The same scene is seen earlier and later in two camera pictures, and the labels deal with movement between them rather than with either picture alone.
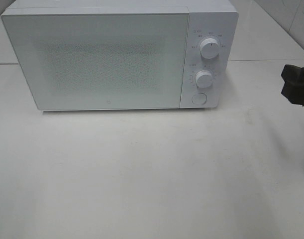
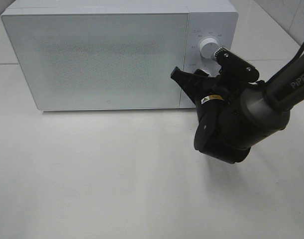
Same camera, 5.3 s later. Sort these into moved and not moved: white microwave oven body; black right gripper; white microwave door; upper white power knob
Moved: black right gripper
Not moved: white microwave oven body; upper white power knob; white microwave door
